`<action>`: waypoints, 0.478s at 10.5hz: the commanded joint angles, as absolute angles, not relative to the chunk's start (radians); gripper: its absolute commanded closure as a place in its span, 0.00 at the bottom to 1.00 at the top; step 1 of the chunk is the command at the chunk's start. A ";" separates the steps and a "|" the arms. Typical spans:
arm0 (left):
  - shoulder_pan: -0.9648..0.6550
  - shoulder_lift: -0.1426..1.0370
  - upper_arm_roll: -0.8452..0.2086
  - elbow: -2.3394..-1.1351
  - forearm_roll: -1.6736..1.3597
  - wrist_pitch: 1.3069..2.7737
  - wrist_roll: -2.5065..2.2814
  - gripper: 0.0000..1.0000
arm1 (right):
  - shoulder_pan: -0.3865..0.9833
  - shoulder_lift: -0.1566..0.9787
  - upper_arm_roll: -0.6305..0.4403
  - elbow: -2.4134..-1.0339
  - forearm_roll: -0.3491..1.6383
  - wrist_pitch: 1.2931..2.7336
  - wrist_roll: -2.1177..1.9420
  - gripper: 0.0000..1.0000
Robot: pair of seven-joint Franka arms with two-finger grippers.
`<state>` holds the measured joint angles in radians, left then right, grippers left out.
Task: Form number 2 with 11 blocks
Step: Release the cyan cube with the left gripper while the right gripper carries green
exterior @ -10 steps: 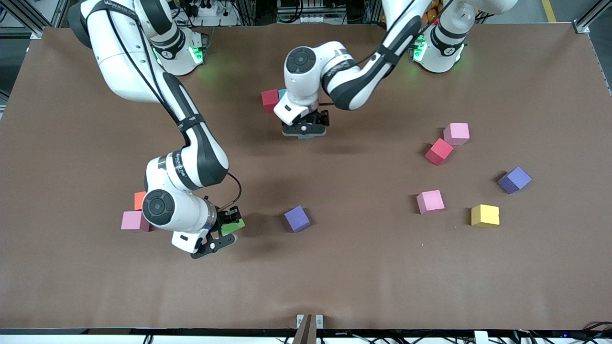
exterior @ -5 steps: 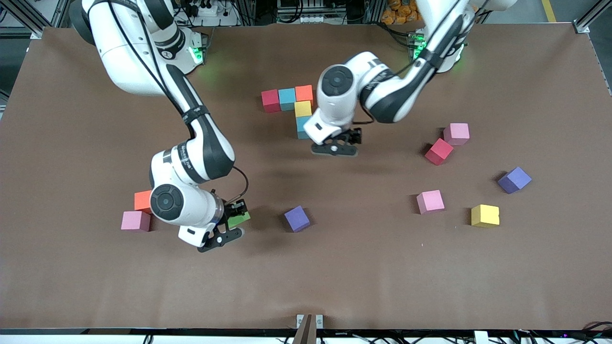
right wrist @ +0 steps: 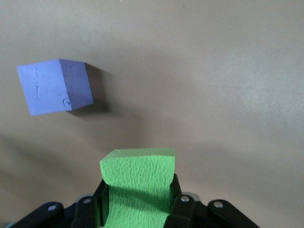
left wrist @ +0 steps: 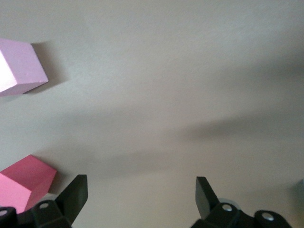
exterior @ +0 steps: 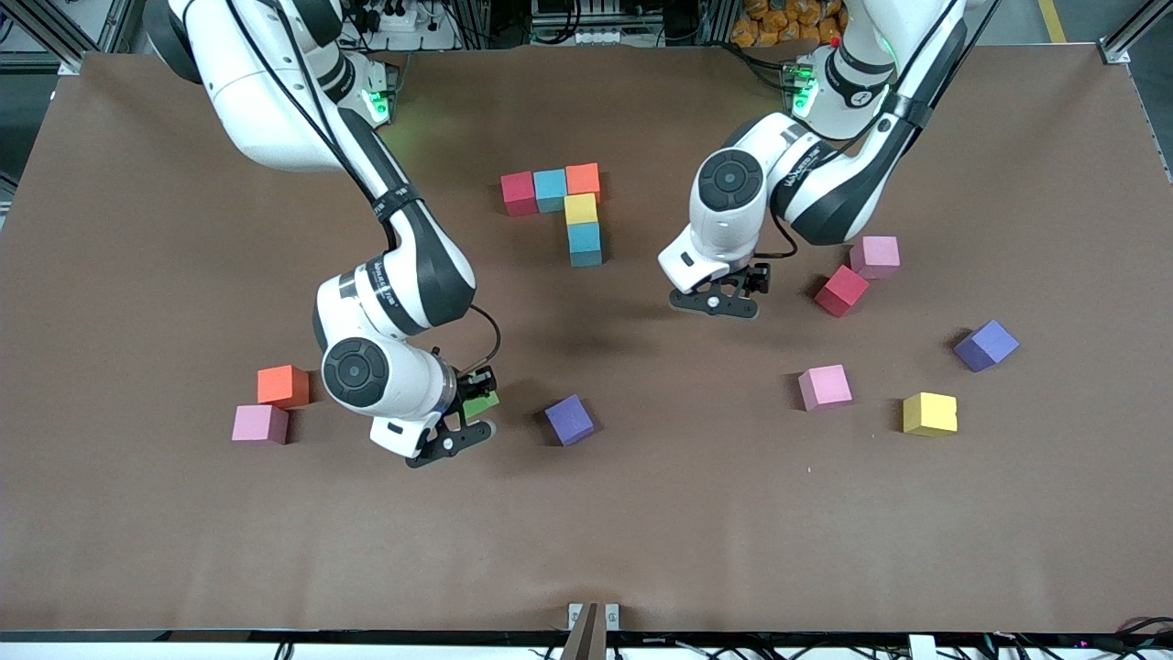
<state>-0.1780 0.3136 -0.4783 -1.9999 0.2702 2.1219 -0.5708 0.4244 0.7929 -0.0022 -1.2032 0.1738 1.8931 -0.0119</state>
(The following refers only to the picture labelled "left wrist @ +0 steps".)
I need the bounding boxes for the pink foam cube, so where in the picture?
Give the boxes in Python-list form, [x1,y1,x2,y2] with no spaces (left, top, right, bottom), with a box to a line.
[0,38,49,97]

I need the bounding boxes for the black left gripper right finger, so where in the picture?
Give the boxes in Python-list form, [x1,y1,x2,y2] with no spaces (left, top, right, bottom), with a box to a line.
[190,176,241,228]

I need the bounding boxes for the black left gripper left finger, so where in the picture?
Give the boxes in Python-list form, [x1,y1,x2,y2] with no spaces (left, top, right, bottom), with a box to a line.
[30,174,89,228]

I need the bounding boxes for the red foam cube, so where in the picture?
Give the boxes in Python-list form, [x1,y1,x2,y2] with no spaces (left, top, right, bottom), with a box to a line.
[0,154,57,213]

